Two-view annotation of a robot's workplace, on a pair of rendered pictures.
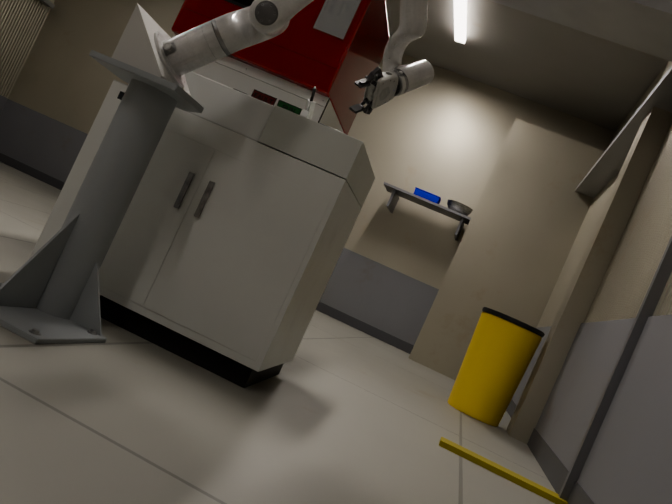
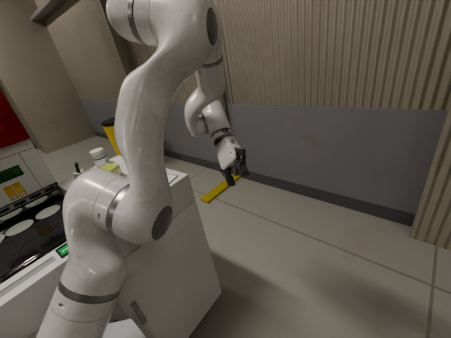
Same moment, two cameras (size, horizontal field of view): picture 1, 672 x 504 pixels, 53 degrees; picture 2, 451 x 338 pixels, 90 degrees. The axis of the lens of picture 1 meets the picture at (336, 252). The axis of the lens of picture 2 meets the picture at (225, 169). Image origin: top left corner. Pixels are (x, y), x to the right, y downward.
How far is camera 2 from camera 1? 2.08 m
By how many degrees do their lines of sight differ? 62
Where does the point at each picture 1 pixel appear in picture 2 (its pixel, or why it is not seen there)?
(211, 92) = (49, 287)
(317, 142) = not seen: hidden behind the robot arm
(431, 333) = (43, 137)
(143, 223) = not seen: outside the picture
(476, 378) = not seen: hidden behind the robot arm
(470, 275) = (30, 98)
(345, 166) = (190, 195)
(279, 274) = (203, 266)
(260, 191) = (163, 263)
